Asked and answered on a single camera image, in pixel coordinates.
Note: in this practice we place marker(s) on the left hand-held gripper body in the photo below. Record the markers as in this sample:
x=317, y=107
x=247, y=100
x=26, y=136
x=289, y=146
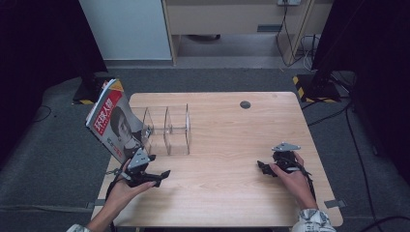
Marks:
x=137, y=164

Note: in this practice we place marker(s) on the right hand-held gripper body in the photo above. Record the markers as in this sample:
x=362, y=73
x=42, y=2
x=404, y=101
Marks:
x=285, y=159

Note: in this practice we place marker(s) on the clear acrylic rack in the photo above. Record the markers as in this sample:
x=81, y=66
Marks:
x=174, y=135

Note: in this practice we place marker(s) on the magazine with portrait cover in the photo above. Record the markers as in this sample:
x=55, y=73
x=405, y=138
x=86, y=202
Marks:
x=111, y=124

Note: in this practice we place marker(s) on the person's right hand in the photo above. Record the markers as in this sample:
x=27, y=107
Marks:
x=296, y=183

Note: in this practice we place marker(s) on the person's left hand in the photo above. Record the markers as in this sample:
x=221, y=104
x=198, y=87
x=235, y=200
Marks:
x=129, y=195

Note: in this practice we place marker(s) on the grey tape piece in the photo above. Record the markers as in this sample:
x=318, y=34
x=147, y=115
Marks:
x=100, y=203
x=335, y=203

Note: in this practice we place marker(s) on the black stand with striped base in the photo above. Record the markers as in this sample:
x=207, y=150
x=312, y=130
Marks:
x=317, y=88
x=88, y=90

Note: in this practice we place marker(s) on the white cabinet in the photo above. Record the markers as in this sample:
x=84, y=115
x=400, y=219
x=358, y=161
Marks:
x=129, y=29

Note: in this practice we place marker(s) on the dark curtain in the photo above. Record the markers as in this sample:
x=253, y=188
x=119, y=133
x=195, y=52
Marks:
x=38, y=48
x=377, y=48

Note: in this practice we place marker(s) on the light wooden desk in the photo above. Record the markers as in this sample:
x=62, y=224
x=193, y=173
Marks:
x=219, y=17

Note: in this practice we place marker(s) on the white power strip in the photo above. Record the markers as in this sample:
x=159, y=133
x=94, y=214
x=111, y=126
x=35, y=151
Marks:
x=289, y=2

